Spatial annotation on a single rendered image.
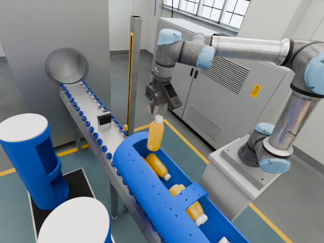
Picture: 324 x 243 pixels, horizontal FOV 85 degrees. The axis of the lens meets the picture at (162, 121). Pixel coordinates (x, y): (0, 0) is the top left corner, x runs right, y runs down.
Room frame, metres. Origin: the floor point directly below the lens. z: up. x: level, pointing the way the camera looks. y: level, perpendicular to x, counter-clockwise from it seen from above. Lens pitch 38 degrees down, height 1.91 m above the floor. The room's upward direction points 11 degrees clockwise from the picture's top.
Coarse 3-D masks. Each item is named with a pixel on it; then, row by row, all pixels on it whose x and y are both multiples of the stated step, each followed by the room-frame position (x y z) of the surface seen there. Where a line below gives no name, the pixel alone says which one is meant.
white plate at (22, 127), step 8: (8, 120) 0.81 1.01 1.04; (16, 120) 0.83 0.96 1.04; (24, 120) 0.84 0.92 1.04; (32, 120) 0.86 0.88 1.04; (40, 120) 0.87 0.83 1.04; (0, 128) 0.73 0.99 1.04; (8, 128) 0.74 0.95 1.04; (16, 128) 0.76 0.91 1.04; (24, 128) 0.77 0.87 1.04; (32, 128) 0.78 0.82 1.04; (40, 128) 0.80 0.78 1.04; (0, 136) 0.67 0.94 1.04; (8, 136) 0.68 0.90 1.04; (16, 136) 0.69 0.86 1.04; (24, 136) 0.70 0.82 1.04; (32, 136) 0.72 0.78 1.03
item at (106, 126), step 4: (104, 112) 1.04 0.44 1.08; (108, 112) 1.05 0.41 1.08; (100, 116) 0.99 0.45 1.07; (104, 116) 1.00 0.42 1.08; (108, 116) 1.02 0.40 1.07; (100, 120) 0.98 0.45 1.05; (104, 120) 1.00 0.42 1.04; (108, 120) 1.02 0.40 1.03; (100, 124) 0.97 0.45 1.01; (104, 124) 1.01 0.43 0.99; (108, 124) 1.04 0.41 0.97; (100, 128) 0.99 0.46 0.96; (104, 128) 1.01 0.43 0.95; (108, 128) 1.03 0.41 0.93
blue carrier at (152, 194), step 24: (120, 144) 0.65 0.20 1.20; (144, 144) 0.76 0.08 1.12; (120, 168) 0.56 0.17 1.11; (144, 168) 0.52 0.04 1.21; (168, 168) 0.68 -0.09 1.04; (144, 192) 0.43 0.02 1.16; (168, 192) 0.42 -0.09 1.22; (192, 192) 0.43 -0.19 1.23; (168, 216) 0.33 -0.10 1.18; (216, 216) 0.43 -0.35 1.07; (168, 240) 0.28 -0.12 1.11; (192, 240) 0.26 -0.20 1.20; (216, 240) 0.36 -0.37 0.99; (240, 240) 0.34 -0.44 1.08
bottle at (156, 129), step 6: (150, 126) 0.61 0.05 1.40; (156, 126) 0.60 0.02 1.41; (162, 126) 0.61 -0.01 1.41; (150, 132) 0.60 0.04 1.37; (156, 132) 0.59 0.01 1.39; (162, 132) 0.61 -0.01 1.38; (150, 138) 0.60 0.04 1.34; (156, 138) 0.59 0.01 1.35; (150, 144) 0.59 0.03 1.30; (156, 144) 0.59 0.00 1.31; (150, 150) 0.59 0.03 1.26; (156, 150) 0.60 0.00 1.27
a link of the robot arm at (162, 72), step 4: (156, 64) 0.62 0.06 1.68; (156, 68) 0.61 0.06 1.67; (160, 68) 0.60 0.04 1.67; (164, 68) 0.60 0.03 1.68; (168, 68) 0.61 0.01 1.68; (172, 68) 0.62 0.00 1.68; (156, 72) 0.61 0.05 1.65; (160, 72) 0.60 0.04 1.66; (164, 72) 0.60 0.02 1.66; (168, 72) 0.61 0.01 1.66; (172, 72) 0.62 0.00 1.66; (160, 76) 0.60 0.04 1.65; (164, 76) 0.60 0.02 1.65; (168, 76) 0.61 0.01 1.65
